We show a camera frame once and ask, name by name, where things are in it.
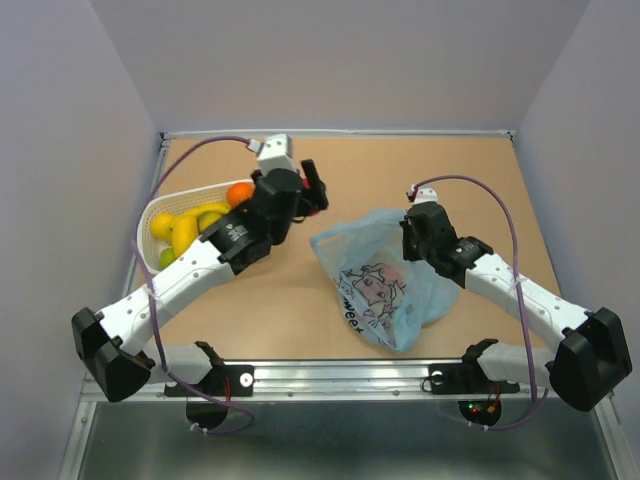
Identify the orange tangerine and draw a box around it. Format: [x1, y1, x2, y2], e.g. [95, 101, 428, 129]
[225, 182, 255, 208]

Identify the light blue printed plastic bag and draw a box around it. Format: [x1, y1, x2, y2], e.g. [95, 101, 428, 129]
[310, 208, 459, 354]

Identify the green yellow mango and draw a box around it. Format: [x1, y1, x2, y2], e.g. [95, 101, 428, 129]
[171, 215, 199, 257]

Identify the green apple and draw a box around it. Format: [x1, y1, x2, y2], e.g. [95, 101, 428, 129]
[159, 247, 176, 270]

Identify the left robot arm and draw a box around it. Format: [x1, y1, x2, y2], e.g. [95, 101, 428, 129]
[71, 160, 328, 402]

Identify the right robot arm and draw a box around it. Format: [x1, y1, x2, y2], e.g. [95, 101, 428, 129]
[400, 201, 632, 412]

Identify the upper yellow banana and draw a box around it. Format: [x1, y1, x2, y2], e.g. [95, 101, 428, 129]
[183, 202, 231, 217]

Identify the yellow banana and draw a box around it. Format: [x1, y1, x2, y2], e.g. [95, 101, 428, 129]
[197, 211, 223, 233]
[183, 202, 231, 217]

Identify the lower yellow banana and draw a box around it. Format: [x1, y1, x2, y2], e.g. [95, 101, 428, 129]
[197, 211, 223, 233]

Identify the yellow lemon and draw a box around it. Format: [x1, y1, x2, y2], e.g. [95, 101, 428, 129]
[150, 212, 175, 243]

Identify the white perforated plastic basket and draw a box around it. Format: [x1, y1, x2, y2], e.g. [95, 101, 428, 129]
[137, 180, 253, 274]

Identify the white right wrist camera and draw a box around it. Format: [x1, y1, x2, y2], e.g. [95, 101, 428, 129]
[406, 184, 439, 205]

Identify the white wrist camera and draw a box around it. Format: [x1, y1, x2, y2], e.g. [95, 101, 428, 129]
[247, 134, 297, 176]
[406, 184, 439, 205]

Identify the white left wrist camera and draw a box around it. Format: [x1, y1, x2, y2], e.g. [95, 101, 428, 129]
[247, 134, 297, 176]

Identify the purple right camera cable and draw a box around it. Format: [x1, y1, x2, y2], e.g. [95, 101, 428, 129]
[419, 174, 550, 431]

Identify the aluminium back rail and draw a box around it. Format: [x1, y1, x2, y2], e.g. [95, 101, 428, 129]
[161, 128, 516, 141]

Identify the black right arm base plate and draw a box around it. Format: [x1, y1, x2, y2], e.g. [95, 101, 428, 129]
[428, 363, 492, 395]

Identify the aluminium front frame rail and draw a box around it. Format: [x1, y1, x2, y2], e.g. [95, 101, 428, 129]
[79, 355, 606, 402]

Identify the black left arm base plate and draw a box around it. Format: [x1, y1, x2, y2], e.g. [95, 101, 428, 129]
[171, 363, 255, 398]

